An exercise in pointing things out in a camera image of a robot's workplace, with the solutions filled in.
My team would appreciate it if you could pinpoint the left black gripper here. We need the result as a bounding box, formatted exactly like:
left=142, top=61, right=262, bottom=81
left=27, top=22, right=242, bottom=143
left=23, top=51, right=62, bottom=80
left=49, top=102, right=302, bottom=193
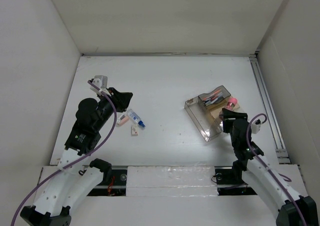
left=94, top=87, right=133, bottom=131

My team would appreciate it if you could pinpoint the pink cap crayon jar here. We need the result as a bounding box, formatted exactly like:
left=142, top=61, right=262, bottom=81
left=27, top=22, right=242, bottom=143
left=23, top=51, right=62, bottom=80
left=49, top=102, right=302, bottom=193
left=225, top=97, right=238, bottom=111

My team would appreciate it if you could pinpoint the blue gel pen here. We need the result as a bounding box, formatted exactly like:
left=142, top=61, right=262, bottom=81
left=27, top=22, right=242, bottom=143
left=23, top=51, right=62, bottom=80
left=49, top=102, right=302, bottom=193
left=205, top=96, right=220, bottom=105

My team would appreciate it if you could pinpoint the orange pen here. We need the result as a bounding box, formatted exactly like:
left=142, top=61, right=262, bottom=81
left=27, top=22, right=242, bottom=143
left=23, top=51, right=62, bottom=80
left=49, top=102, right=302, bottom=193
left=202, top=89, right=222, bottom=102

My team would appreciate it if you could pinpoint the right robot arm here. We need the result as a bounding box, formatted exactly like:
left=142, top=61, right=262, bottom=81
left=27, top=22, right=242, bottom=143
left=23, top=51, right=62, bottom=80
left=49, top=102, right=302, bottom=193
left=220, top=108, right=320, bottom=226

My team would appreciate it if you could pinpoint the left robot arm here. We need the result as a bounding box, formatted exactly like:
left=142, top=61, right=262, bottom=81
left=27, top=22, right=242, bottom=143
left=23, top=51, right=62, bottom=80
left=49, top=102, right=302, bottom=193
left=20, top=87, right=133, bottom=226

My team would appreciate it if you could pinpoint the clear desk organizer tray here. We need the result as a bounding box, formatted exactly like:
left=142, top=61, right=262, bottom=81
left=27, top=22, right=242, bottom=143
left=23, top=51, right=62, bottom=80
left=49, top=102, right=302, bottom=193
left=184, top=85, right=243, bottom=142

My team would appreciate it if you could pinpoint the blue white glue tube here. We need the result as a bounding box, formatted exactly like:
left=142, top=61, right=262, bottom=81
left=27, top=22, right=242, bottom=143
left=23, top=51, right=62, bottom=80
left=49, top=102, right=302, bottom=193
left=127, top=109, right=146, bottom=129

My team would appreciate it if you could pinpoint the pink eraser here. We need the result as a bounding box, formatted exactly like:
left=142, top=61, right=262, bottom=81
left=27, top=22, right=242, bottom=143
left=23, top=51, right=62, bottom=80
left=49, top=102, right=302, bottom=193
left=116, top=114, right=129, bottom=126

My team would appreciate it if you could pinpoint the small white eraser box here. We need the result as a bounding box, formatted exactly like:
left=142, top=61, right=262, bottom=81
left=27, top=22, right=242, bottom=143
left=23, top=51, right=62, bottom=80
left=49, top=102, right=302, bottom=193
left=131, top=125, right=139, bottom=136

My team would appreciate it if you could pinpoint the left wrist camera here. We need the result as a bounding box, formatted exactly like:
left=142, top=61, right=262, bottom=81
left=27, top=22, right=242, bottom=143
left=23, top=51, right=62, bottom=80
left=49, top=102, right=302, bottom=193
left=90, top=75, right=109, bottom=96

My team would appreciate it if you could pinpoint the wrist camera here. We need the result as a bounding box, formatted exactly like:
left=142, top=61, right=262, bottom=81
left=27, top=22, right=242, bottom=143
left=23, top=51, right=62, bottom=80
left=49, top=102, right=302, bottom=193
left=250, top=119, right=263, bottom=134
left=90, top=75, right=109, bottom=96

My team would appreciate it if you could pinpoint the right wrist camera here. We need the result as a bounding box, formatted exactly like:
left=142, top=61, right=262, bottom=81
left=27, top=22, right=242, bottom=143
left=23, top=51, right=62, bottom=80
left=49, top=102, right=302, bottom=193
left=250, top=119, right=263, bottom=134

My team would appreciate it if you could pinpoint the aluminium rail right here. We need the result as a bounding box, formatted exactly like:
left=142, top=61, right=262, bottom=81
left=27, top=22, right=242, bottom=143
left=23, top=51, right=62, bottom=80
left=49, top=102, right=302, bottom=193
left=249, top=54, right=291, bottom=164

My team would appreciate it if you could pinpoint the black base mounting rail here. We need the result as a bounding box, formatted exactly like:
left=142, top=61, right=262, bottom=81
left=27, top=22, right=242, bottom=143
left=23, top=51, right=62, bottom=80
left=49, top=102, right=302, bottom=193
left=88, top=169, right=128, bottom=197

